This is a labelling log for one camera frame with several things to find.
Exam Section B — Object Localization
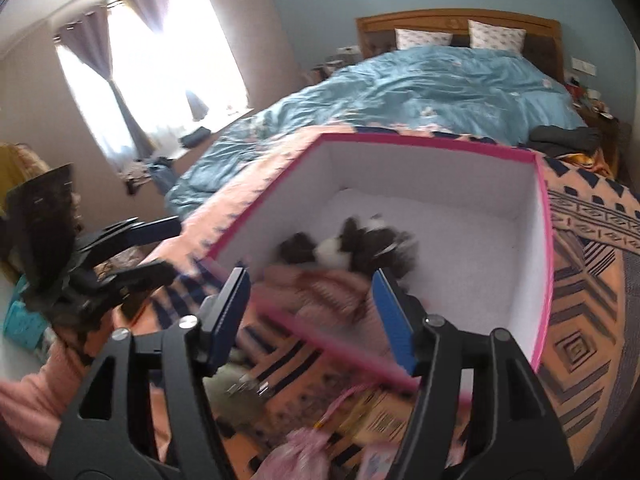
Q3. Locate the white printed pillow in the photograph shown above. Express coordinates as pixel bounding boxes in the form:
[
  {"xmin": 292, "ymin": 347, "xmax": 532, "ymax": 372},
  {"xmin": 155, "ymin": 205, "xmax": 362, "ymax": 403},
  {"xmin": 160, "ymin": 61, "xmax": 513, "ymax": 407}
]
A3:
[
  {"xmin": 467, "ymin": 20, "xmax": 527, "ymax": 53},
  {"xmin": 395, "ymin": 28, "xmax": 453, "ymax": 51}
]

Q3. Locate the teal basket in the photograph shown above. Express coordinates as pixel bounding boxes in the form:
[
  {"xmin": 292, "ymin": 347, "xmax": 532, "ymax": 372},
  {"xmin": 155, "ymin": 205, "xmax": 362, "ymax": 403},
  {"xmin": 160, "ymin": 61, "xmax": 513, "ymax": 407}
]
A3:
[{"xmin": 2, "ymin": 280, "xmax": 51, "ymax": 351}]

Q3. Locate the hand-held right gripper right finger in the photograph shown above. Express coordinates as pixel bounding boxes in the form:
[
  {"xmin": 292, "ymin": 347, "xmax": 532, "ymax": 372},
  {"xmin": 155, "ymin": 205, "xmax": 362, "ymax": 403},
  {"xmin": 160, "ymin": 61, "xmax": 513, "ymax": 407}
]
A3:
[{"xmin": 371, "ymin": 267, "xmax": 576, "ymax": 480}]

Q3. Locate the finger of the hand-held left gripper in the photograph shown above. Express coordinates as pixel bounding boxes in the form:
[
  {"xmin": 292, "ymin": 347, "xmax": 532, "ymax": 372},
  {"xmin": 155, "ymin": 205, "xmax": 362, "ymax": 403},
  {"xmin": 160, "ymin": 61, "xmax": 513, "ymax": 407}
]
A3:
[
  {"xmin": 95, "ymin": 259, "xmax": 177, "ymax": 321},
  {"xmin": 75, "ymin": 215, "xmax": 182, "ymax": 266}
]

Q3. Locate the dark brown plush dog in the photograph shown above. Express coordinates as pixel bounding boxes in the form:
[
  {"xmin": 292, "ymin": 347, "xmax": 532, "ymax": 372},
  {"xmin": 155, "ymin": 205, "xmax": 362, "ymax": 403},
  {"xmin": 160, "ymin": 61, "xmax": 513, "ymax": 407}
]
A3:
[{"xmin": 255, "ymin": 214, "xmax": 421, "ymax": 328}]

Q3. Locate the grey curtain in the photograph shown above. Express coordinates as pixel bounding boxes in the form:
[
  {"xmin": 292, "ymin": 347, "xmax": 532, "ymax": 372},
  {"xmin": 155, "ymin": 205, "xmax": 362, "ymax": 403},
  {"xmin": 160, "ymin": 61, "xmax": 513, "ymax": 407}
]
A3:
[
  {"xmin": 52, "ymin": 7, "xmax": 156, "ymax": 161},
  {"xmin": 122, "ymin": 0, "xmax": 211, "ymax": 121}
]

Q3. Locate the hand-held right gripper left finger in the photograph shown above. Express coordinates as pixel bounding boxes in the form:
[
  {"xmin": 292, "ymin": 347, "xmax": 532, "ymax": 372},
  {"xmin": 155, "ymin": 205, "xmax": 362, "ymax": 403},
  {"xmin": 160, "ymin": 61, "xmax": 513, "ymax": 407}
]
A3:
[{"xmin": 47, "ymin": 266, "xmax": 252, "ymax": 480}]

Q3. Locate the pink cardboard box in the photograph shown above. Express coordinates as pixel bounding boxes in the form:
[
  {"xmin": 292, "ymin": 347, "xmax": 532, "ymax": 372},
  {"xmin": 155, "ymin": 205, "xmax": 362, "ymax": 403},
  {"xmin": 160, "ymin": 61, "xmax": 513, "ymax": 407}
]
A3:
[{"xmin": 192, "ymin": 127, "xmax": 556, "ymax": 401}]

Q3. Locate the grey-green plush toy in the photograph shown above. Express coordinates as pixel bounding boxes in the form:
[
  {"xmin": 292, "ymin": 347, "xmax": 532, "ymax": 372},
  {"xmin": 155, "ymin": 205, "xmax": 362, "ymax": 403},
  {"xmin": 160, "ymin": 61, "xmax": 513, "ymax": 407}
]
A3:
[{"xmin": 205, "ymin": 360, "xmax": 266, "ymax": 403}]

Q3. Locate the pile of clothes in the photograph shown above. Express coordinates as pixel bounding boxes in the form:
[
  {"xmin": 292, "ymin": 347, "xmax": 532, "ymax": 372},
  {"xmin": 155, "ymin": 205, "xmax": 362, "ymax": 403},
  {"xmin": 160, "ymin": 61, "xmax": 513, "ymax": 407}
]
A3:
[{"xmin": 120, "ymin": 155, "xmax": 176, "ymax": 196}]

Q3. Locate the pink cloth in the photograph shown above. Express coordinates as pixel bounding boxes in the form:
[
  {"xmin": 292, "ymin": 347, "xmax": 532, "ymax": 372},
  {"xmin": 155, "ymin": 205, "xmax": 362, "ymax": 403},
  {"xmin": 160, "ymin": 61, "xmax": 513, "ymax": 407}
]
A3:
[{"xmin": 0, "ymin": 340, "xmax": 96, "ymax": 461}]

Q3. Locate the wooden nightstand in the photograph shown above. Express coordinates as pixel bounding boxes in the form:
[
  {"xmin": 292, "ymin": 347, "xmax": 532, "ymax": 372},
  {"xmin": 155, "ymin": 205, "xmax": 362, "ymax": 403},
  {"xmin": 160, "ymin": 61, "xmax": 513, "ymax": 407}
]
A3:
[{"xmin": 575, "ymin": 85, "xmax": 621, "ymax": 176}]

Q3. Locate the colourful cartoon print packet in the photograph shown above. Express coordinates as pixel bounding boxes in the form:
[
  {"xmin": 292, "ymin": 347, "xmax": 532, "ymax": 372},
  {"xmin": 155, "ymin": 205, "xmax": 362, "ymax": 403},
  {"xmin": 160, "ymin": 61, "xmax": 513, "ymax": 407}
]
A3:
[{"xmin": 357, "ymin": 442, "xmax": 401, "ymax": 480}]

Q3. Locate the blue duvet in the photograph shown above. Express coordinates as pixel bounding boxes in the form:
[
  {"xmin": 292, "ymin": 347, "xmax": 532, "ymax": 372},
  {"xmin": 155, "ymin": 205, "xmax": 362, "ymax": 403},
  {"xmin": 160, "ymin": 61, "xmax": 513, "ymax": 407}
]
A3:
[{"xmin": 165, "ymin": 45, "xmax": 588, "ymax": 216}]

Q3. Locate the orange patterned blanket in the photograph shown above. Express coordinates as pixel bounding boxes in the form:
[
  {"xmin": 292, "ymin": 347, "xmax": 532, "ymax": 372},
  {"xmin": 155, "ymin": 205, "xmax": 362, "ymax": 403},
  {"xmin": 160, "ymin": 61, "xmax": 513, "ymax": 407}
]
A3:
[{"xmin": 80, "ymin": 125, "xmax": 640, "ymax": 480}]

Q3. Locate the dark clothing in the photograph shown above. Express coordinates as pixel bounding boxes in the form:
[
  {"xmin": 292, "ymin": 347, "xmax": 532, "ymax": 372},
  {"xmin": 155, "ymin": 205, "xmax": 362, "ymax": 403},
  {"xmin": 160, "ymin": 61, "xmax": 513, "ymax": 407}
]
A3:
[{"xmin": 529, "ymin": 125, "xmax": 601, "ymax": 153}]

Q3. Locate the wooden headboard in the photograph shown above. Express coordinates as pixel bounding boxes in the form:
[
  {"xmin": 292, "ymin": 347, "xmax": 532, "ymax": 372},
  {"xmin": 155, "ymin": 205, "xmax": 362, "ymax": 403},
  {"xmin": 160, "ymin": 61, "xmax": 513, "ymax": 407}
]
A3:
[{"xmin": 356, "ymin": 8, "xmax": 566, "ymax": 83}]

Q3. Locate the pink drawstring pouch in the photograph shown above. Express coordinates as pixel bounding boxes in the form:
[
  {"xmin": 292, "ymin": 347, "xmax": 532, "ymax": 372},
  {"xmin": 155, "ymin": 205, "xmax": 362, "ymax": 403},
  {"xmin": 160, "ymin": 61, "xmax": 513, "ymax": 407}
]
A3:
[{"xmin": 265, "ymin": 385, "xmax": 371, "ymax": 480}]

